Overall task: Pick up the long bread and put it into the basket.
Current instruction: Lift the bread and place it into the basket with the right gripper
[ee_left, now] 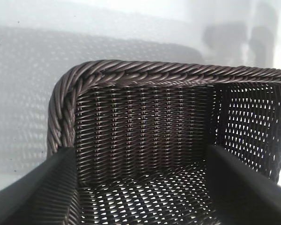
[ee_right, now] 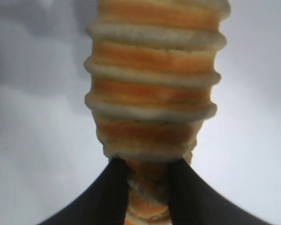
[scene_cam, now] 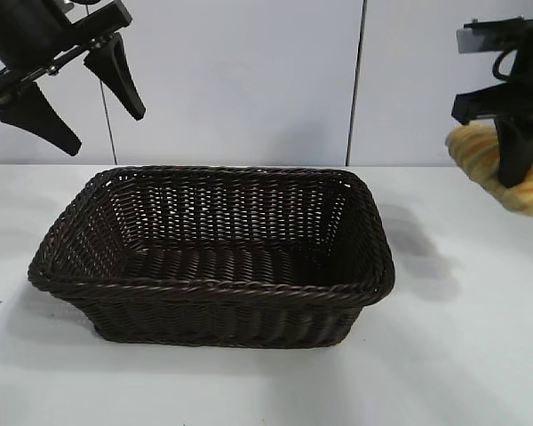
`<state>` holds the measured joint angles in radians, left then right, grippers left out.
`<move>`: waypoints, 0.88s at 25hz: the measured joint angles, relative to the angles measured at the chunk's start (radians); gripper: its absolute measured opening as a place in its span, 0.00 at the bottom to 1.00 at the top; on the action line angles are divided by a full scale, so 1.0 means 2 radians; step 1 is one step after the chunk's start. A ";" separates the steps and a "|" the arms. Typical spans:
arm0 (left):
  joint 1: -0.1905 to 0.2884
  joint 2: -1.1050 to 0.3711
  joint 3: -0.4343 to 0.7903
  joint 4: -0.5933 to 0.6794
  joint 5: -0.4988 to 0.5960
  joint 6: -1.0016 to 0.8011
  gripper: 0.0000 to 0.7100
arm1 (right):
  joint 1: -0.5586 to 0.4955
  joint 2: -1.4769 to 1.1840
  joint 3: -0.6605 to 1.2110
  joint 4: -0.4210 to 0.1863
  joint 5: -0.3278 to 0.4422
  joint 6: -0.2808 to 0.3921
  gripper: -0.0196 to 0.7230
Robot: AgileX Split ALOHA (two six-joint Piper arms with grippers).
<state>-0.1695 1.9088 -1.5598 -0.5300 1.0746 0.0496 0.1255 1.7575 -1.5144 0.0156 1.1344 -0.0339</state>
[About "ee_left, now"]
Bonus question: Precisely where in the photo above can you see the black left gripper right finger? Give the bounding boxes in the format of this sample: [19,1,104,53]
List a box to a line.
[207,143,281,225]

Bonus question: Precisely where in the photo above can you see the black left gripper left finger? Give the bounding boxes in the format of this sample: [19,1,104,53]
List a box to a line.
[0,148,80,225]

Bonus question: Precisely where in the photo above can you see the dark brown woven basket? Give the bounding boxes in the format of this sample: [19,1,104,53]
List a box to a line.
[46,59,281,225]

